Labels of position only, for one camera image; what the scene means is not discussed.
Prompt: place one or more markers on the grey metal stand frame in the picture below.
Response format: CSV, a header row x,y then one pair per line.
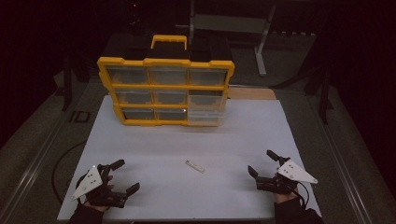
x,y
232,24

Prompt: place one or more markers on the wooden board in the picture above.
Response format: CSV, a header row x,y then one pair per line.
x,y
252,94

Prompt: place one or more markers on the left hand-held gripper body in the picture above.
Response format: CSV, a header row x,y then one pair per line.
x,y
90,183

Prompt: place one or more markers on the pulled-out clear plastic drawer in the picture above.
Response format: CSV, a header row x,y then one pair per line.
x,y
205,116

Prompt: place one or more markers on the small silver metal strip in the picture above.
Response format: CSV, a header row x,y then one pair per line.
x,y
195,166

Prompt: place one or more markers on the person's left hand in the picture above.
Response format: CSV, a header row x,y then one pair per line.
x,y
100,200

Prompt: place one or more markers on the set of clear plastic drawers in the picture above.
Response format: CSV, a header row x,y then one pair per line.
x,y
134,97

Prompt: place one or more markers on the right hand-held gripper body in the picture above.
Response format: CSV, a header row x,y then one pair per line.
x,y
288,177

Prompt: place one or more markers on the yellow drawer organizer cabinet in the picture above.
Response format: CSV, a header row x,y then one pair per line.
x,y
168,87

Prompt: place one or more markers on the person's right hand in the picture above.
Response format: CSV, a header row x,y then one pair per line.
x,y
285,197

